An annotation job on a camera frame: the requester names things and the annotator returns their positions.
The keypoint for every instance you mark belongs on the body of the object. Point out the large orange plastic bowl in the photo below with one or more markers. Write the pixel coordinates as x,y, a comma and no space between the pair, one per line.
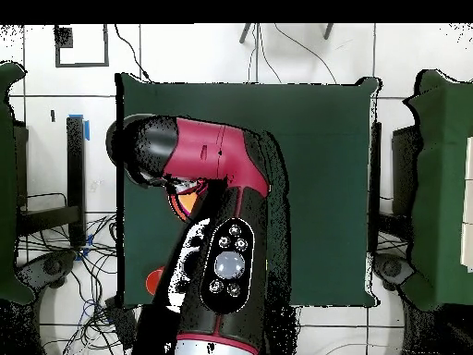
184,202

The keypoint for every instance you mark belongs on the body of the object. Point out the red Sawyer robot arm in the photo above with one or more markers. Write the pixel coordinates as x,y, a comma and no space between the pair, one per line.
218,151

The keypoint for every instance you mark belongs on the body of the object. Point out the dark green tablecloth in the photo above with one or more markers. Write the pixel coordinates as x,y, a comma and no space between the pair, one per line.
321,185

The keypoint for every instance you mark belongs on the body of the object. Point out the orange plastic cup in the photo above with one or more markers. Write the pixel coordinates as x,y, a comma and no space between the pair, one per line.
153,283

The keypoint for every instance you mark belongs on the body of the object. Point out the black chair base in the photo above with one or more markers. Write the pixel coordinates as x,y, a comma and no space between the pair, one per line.
51,266
391,270

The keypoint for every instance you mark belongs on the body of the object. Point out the green cloth side table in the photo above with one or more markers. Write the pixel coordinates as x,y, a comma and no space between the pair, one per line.
439,185
7,185

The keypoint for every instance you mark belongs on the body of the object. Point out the black metal frame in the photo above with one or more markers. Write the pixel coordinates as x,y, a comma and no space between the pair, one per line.
75,177

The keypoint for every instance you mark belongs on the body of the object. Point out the camera tripod legs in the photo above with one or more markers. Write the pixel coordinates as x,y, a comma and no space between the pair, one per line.
245,34

